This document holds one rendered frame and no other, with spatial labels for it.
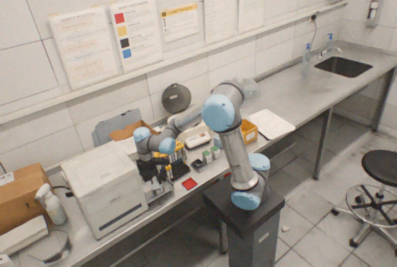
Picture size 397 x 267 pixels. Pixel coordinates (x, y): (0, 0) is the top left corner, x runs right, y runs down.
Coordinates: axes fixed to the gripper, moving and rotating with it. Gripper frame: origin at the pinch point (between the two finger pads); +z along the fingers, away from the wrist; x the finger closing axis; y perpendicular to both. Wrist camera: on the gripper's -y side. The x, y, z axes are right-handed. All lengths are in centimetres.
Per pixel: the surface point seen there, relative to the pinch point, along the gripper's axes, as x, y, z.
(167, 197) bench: 4.0, -2.5, 8.7
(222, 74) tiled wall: -59, -98, -11
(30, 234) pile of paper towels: -17, 60, 5
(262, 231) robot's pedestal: 45, -31, 19
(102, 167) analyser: -5.7, 22.0, -21.2
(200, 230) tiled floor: -23, -37, 96
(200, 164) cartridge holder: -2.8, -30.0, 6.3
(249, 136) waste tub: 1, -67, 3
